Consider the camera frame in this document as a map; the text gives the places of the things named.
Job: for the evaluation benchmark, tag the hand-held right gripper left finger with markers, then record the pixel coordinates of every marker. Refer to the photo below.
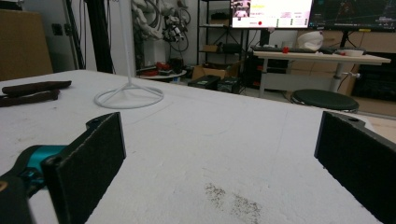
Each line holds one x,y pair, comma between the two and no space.
87,168

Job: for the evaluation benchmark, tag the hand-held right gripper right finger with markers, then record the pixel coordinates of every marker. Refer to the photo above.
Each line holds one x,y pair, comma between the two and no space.
358,158

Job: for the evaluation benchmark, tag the dark brown cloth strip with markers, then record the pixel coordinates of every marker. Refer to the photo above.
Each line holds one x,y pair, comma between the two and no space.
34,87
28,99

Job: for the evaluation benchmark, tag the round black stool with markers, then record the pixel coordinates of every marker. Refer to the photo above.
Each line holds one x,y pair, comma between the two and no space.
323,99

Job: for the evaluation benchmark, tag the white bowl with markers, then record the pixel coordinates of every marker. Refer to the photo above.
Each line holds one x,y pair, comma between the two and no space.
351,52

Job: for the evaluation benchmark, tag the light wooden desk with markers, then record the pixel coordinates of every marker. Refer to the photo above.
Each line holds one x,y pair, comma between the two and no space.
314,57

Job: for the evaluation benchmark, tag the large cardboard box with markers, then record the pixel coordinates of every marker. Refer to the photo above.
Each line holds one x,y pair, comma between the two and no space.
21,43

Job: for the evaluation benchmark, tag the round low table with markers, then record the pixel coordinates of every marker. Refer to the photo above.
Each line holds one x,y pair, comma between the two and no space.
162,75

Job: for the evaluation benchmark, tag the white bag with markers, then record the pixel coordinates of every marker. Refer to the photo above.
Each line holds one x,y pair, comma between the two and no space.
310,41

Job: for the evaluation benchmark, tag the red tool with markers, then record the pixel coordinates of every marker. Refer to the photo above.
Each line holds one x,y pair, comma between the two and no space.
162,66

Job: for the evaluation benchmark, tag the small red object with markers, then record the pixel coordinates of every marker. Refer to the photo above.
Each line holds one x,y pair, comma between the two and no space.
285,49

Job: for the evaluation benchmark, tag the black stand pole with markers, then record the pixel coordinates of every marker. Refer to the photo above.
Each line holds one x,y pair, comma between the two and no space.
99,34

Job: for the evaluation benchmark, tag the black keyboard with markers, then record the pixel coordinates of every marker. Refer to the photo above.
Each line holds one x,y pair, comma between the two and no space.
271,49

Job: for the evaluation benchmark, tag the black case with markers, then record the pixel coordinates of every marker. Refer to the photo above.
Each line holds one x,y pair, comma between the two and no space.
204,82
229,85

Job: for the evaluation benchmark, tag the dark computer monitor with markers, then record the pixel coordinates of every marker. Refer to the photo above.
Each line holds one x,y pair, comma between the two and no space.
355,14

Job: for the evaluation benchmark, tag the open cardboard box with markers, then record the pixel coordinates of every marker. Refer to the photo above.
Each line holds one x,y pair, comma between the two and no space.
211,72

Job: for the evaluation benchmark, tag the bright computer monitor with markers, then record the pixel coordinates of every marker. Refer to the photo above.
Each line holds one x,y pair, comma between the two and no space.
274,14

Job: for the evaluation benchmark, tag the black metal shelf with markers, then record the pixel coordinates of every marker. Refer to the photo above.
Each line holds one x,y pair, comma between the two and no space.
199,31

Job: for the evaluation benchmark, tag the black wall socket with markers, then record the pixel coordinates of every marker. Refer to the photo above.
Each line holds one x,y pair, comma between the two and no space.
57,29

